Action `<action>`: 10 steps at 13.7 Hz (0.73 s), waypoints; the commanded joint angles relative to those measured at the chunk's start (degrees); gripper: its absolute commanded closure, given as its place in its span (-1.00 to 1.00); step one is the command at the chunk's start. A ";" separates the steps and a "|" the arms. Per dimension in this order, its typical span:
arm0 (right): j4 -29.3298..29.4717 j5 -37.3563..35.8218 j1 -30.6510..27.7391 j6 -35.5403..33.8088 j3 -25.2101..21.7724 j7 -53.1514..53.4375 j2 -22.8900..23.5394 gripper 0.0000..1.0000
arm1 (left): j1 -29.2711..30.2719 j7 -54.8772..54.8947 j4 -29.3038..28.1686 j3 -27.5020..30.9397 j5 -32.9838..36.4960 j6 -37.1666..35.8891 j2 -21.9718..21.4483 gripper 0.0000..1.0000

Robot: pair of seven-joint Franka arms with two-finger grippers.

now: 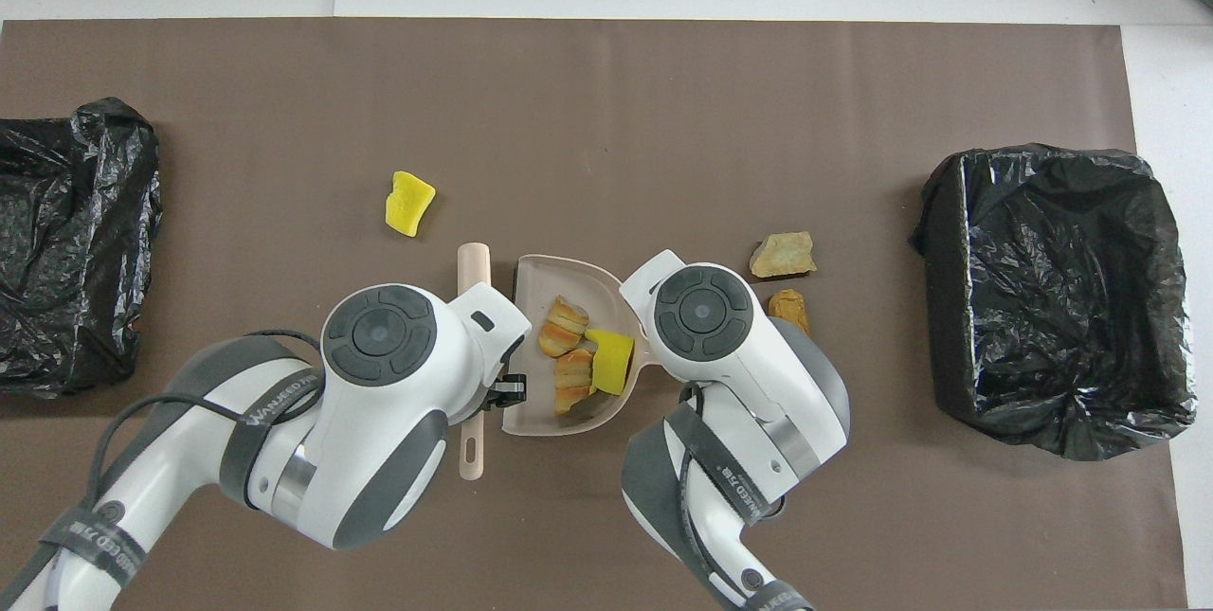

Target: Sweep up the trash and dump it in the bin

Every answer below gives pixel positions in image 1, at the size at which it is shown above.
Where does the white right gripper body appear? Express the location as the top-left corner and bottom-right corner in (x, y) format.
(619, 249), (688, 339)

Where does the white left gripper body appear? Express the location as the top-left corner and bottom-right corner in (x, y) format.
(445, 282), (532, 375)

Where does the beige plastic dustpan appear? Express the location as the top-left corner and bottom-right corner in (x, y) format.
(500, 254), (664, 438)

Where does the beige hand brush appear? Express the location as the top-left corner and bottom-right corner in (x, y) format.
(458, 243), (492, 482)

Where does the tan bread chunk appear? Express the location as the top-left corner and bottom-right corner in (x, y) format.
(538, 296), (590, 358)

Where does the yellow sponge piece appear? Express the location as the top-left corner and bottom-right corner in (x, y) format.
(384, 171), (437, 238)
(585, 328), (635, 397)

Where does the pale tan stone chunk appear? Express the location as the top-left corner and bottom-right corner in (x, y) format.
(749, 231), (818, 279)

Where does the brown bread roll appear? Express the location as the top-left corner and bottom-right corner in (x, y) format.
(768, 289), (812, 337)

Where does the black bag lined bin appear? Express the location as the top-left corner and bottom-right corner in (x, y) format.
(0, 98), (164, 399)
(910, 144), (1198, 462)

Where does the brown table mat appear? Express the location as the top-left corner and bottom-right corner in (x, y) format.
(0, 19), (1190, 611)

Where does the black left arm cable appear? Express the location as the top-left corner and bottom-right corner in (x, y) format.
(0, 330), (323, 611)

